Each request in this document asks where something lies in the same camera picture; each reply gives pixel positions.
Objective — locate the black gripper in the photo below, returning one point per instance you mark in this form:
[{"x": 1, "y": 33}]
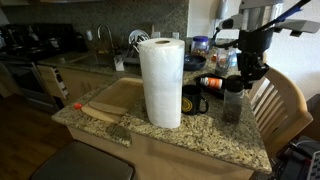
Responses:
[{"x": 250, "y": 61}]

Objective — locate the clear bottle black cap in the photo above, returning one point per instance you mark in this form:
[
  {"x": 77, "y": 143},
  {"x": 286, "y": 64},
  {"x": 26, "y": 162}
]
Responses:
[{"x": 233, "y": 96}]

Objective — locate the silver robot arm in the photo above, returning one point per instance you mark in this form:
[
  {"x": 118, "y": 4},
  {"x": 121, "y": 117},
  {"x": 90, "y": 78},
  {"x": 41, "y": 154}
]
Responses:
[{"x": 257, "y": 21}]

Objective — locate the small red object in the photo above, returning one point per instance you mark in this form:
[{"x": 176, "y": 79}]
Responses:
[{"x": 77, "y": 106}]

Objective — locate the open wooden drawer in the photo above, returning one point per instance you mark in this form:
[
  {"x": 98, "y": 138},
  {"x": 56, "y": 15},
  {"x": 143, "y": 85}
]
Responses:
[{"x": 53, "y": 81}]

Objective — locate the soap pump bottle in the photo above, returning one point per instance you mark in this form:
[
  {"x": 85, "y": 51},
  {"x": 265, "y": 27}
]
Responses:
[{"x": 233, "y": 57}]

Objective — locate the clear drinking glass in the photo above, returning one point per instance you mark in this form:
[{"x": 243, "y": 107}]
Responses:
[{"x": 222, "y": 62}]

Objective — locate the jar with blue lid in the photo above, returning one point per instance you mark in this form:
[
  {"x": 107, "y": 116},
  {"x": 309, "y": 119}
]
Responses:
[{"x": 200, "y": 45}]

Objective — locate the orange white pill bottle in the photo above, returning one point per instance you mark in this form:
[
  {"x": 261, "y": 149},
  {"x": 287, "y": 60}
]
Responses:
[{"x": 214, "y": 83}]

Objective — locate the black plastic tray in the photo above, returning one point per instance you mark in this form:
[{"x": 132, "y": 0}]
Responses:
[{"x": 219, "y": 93}]

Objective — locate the dark blue bowl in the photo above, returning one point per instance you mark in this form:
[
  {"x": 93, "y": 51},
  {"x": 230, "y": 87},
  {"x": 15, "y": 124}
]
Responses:
[{"x": 194, "y": 62}]

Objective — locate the near wooden chair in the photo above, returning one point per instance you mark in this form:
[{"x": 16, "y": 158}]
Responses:
[{"x": 280, "y": 110}]

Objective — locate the black mug yellow logo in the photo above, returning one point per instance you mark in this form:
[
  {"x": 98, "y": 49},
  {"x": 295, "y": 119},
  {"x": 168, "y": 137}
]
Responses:
[{"x": 191, "y": 100}]

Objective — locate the white paper towel roll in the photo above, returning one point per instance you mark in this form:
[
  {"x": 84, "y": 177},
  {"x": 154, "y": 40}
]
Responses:
[{"x": 162, "y": 61}]

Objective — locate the dish rack with plate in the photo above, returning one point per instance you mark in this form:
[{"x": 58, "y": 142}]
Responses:
[{"x": 132, "y": 54}]

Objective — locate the black equipment lower right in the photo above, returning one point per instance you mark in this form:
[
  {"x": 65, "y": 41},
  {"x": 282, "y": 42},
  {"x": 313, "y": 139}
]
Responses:
[{"x": 293, "y": 162}]

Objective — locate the large wooden cutting board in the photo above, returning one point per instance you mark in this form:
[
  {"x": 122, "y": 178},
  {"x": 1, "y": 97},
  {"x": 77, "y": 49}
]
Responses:
[{"x": 118, "y": 97}]

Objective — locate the small white container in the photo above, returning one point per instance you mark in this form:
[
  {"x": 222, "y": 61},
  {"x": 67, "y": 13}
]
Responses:
[{"x": 118, "y": 61}]

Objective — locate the chrome kitchen faucet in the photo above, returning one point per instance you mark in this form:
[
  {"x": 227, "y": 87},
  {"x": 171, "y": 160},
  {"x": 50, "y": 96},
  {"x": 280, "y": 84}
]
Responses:
[{"x": 104, "y": 34}]

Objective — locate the grey stool seat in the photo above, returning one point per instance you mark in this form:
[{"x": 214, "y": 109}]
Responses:
[{"x": 79, "y": 161}]

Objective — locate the black stove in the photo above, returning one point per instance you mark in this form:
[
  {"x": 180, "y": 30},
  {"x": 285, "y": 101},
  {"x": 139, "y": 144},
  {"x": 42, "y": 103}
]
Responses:
[{"x": 25, "y": 46}]

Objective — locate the white wall phone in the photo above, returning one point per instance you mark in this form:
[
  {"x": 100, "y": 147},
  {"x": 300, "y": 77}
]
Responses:
[{"x": 220, "y": 14}]

